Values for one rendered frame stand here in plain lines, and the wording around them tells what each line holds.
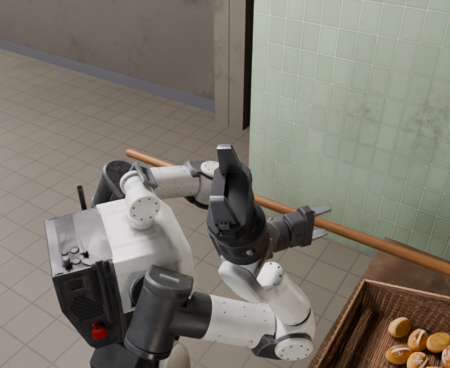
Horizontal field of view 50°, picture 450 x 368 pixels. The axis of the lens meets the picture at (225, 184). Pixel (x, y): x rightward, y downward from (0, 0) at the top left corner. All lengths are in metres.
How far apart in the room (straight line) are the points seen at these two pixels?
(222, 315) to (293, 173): 2.17
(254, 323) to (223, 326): 0.07
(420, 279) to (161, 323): 1.52
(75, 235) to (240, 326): 0.41
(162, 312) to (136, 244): 0.19
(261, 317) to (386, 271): 1.29
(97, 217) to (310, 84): 1.85
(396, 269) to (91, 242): 1.52
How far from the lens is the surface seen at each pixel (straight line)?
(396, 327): 1.96
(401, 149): 2.72
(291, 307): 0.95
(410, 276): 2.26
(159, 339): 0.96
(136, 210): 1.02
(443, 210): 2.85
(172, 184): 1.33
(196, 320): 0.96
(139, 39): 4.98
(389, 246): 1.40
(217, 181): 0.70
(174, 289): 0.92
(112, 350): 1.31
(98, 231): 1.11
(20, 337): 2.85
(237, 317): 0.99
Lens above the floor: 2.11
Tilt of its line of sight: 35 degrees down
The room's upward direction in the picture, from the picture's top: straight up
